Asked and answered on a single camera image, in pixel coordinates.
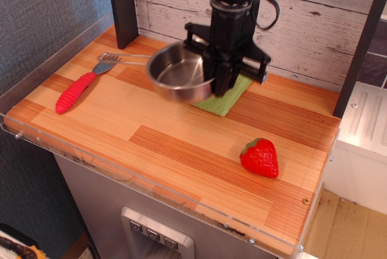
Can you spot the green folded towel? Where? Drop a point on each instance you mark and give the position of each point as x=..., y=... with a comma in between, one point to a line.
x=222, y=105

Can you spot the fridge dispenser button panel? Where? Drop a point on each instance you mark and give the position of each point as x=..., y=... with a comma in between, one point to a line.
x=149, y=238

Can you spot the steel pot with wire handle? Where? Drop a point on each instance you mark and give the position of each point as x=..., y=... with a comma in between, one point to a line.
x=176, y=73

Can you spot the red toy strawberry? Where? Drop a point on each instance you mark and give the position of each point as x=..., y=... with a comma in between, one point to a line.
x=259, y=157

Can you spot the silver toy fridge cabinet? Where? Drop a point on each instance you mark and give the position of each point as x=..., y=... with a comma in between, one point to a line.
x=100, y=200

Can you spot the dark frame post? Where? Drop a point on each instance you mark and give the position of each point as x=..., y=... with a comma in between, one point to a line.
x=125, y=21
x=368, y=31

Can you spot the clear acrylic table guard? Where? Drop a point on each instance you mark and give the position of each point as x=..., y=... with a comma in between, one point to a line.
x=183, y=154

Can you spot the black orange object bottom left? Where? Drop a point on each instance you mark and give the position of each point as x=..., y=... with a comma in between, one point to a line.
x=15, y=244

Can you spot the white toy sink unit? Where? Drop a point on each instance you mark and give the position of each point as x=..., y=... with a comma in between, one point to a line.
x=356, y=169

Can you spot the fork with red handle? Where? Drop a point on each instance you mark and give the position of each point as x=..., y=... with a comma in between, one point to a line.
x=73, y=92

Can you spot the dark right frame post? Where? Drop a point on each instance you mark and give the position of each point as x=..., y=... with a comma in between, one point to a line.
x=368, y=31

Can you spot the dark left frame post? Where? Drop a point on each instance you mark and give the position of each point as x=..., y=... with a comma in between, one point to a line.
x=125, y=21

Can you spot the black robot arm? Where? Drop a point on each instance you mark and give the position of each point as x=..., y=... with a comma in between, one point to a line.
x=227, y=45

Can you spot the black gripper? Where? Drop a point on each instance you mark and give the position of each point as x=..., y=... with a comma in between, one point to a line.
x=227, y=46

